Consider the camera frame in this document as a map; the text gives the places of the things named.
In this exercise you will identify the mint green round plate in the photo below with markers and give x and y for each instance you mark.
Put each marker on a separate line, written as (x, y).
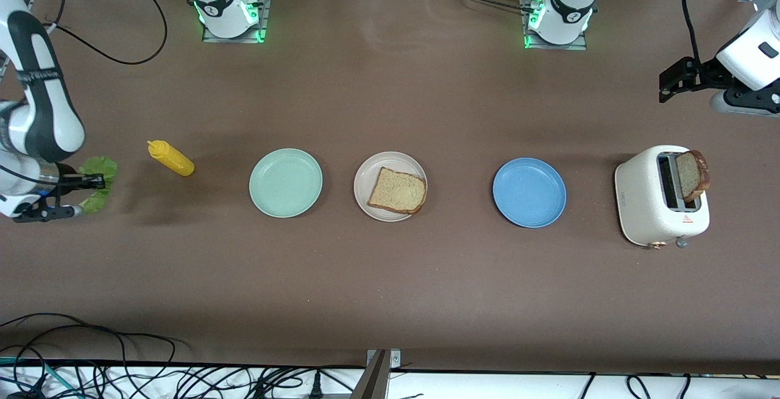
(285, 183)

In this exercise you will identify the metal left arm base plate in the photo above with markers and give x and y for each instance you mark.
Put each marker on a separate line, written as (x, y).
(579, 43)

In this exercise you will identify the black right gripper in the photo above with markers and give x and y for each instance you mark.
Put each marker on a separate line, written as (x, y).
(68, 181)

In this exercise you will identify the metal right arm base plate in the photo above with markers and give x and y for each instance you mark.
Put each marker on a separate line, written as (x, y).
(265, 15)

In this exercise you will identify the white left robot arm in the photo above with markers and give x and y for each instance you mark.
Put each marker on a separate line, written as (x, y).
(755, 52)

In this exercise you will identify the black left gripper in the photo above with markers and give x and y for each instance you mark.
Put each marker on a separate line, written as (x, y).
(702, 74)

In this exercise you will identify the beige round plate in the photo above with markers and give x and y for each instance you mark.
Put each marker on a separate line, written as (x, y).
(365, 173)

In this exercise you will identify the silver mounting bracket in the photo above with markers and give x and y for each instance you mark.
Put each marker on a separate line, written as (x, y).
(396, 360)

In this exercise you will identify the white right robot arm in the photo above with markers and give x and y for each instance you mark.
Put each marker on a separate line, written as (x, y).
(46, 106)

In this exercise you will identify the yellow squeeze mustard bottle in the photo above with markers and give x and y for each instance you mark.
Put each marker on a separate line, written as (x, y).
(173, 159)

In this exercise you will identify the blue round plate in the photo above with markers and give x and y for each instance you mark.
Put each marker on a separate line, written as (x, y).
(529, 192)

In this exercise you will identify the white two-slot toaster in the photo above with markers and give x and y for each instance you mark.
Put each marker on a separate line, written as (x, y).
(640, 204)

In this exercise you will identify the green lettuce leaf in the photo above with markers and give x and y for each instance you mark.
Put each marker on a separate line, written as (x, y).
(103, 166)

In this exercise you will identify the black power plug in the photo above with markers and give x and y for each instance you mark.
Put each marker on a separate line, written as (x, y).
(316, 385)

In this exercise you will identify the grey metal camera post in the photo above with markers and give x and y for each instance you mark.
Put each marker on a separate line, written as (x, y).
(373, 382)

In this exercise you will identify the brown bread slice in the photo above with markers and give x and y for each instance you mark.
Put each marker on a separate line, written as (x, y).
(397, 190)
(694, 173)

